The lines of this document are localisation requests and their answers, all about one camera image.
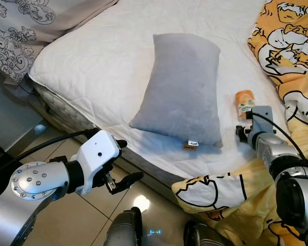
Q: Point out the grey bed base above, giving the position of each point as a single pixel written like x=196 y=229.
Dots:
x=66 y=110

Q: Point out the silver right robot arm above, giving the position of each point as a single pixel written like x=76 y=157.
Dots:
x=297 y=200

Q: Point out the grey robot leg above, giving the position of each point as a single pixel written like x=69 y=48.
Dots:
x=200 y=237
x=123 y=228

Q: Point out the grey left robot leg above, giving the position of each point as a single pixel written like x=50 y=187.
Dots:
x=123 y=228

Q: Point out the orange plastic bottle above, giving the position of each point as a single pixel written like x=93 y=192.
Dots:
x=244 y=100

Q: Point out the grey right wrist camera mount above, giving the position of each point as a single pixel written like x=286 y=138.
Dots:
x=262 y=125

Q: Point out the grey right robot leg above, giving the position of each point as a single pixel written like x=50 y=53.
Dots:
x=200 y=237

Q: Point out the grey plush pillow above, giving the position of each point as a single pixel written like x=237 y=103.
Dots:
x=179 y=87

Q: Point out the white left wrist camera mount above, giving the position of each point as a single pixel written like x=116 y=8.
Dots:
x=97 y=151

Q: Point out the white quilted mattress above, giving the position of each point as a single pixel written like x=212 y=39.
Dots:
x=92 y=61

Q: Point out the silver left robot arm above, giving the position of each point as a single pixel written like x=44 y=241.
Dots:
x=25 y=189

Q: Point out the orange duck print blanket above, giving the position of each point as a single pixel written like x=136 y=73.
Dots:
x=292 y=56

